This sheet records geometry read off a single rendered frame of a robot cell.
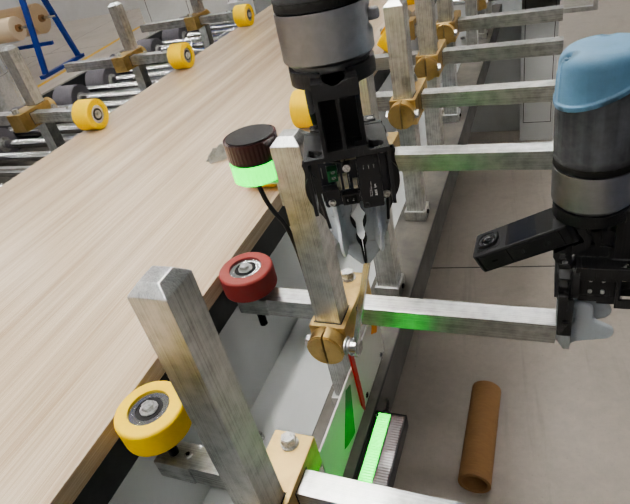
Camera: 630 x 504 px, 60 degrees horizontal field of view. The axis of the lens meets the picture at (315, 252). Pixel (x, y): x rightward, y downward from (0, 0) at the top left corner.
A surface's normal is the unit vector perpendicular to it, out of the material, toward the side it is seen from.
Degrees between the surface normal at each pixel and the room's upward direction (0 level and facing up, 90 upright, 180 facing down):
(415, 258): 0
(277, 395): 0
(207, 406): 90
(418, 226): 0
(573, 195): 91
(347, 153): 88
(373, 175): 88
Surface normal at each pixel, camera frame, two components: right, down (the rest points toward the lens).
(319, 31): -0.09, 0.55
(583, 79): -0.73, 0.47
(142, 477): 0.92, 0.04
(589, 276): -0.33, 0.60
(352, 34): 0.51, 0.39
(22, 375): -0.19, -0.80
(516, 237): -0.62, -0.71
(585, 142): -0.55, 0.57
